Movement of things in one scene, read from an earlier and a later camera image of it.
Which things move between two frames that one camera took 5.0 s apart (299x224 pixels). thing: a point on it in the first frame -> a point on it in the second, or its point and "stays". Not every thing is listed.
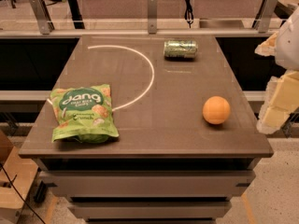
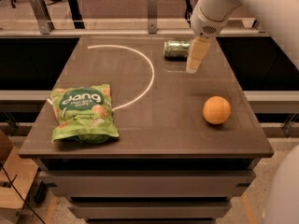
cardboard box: x=21 y=172 stays
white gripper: x=289 y=49 -> x=204 y=24
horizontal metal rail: x=150 y=33 stays
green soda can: x=180 y=49 stays
